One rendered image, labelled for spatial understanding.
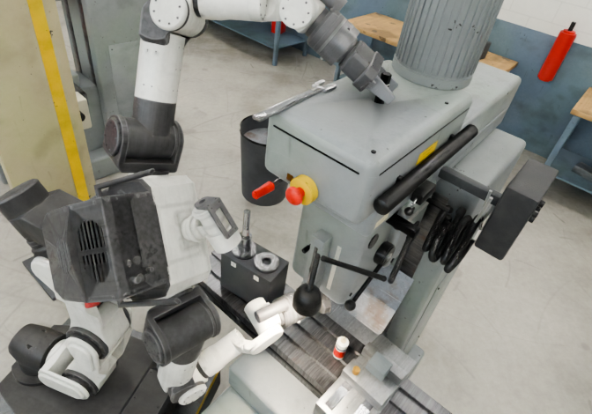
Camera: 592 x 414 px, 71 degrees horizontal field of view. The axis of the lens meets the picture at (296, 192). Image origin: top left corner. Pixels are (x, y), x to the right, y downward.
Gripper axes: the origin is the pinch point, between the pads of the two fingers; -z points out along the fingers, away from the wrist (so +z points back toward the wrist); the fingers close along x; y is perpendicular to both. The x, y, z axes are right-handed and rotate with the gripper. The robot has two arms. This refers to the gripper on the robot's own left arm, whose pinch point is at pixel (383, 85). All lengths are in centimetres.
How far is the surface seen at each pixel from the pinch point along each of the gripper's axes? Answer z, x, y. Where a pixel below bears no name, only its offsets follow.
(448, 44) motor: -6.0, -12.9, 11.9
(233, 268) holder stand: -12, -7, -89
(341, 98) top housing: 4.9, 3.7, -6.9
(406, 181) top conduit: -14.4, 15.3, -5.4
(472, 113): -31.1, -35.6, -1.0
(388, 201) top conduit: -12.3, 22.7, -6.9
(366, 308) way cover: -64, -21, -77
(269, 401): -46, 22, -95
